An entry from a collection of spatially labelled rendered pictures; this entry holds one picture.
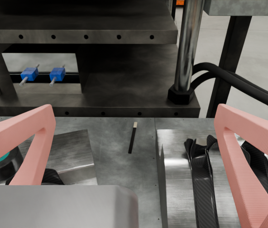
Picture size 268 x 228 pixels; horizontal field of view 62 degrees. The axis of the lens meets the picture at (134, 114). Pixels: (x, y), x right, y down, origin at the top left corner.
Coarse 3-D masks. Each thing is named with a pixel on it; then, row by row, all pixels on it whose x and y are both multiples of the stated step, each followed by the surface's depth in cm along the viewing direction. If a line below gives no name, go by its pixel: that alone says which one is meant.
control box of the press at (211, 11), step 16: (208, 0) 79; (224, 0) 76; (240, 0) 76; (256, 0) 76; (240, 16) 84; (240, 32) 88; (224, 48) 96; (240, 48) 92; (224, 64) 96; (224, 96) 106; (208, 112) 116
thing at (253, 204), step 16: (224, 112) 12; (240, 112) 11; (224, 128) 12; (240, 128) 10; (256, 128) 9; (224, 144) 12; (256, 144) 9; (224, 160) 12; (240, 160) 11; (240, 176) 11; (240, 192) 10; (256, 192) 10; (240, 208) 10; (256, 208) 10; (256, 224) 10
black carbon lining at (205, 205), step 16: (192, 144) 46; (208, 144) 46; (192, 160) 52; (208, 160) 44; (256, 160) 46; (192, 176) 43; (208, 176) 43; (256, 176) 43; (208, 192) 42; (208, 208) 41; (208, 224) 39
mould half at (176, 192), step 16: (160, 144) 58; (176, 144) 48; (240, 144) 58; (160, 160) 52; (176, 160) 44; (160, 176) 51; (176, 176) 43; (224, 176) 42; (160, 192) 51; (176, 192) 41; (192, 192) 41; (224, 192) 41; (176, 208) 40; (192, 208) 40; (224, 208) 40; (176, 224) 39; (192, 224) 39; (224, 224) 39; (240, 224) 39
